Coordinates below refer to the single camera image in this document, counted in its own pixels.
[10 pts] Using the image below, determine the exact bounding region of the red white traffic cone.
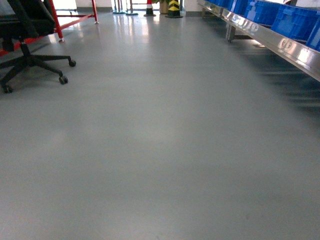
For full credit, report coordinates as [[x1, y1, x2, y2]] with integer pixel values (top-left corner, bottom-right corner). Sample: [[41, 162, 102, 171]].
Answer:
[[143, 0, 156, 17]]

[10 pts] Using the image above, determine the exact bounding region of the yellow black striped bollard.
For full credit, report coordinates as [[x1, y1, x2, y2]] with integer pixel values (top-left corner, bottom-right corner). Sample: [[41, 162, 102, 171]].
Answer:
[[165, 0, 183, 19]]

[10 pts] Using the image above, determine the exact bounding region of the blue plastic crate right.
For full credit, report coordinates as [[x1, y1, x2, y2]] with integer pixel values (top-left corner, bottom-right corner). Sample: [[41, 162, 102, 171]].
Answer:
[[244, 0, 283, 26]]

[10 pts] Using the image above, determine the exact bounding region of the blue plastic crate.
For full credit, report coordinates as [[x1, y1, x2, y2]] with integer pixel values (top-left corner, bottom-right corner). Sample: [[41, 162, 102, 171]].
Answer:
[[244, 0, 283, 26], [271, 4, 320, 41]]

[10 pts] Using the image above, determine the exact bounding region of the stainless steel shelf rack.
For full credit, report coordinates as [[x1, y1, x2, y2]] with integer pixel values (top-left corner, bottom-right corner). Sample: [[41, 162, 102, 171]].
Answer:
[[197, 0, 320, 81]]

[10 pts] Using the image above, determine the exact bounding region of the black office chair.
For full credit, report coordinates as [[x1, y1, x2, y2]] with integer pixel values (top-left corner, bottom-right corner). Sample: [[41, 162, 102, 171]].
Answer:
[[0, 0, 76, 94]]

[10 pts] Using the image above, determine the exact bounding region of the blue plastic crate left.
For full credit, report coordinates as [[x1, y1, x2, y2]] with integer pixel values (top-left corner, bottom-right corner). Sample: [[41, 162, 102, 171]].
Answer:
[[271, 4, 320, 41]]

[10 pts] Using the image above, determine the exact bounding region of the red metal frame table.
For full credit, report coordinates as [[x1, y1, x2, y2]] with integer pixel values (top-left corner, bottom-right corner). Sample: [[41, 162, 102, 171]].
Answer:
[[0, 0, 100, 58]]

